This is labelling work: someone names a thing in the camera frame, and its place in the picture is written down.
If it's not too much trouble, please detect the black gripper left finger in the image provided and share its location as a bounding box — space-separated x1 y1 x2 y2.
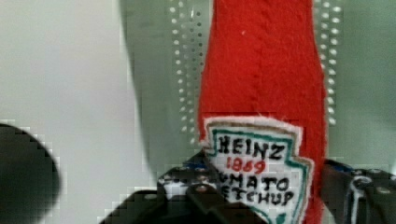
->
99 152 268 224

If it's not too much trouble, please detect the red felt ketchup bottle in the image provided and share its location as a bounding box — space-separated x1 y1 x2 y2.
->
198 0 326 224

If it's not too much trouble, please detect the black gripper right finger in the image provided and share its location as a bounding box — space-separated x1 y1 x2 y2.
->
321 160 396 224

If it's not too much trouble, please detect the black cylindrical container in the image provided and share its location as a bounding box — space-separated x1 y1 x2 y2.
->
0 124 61 224

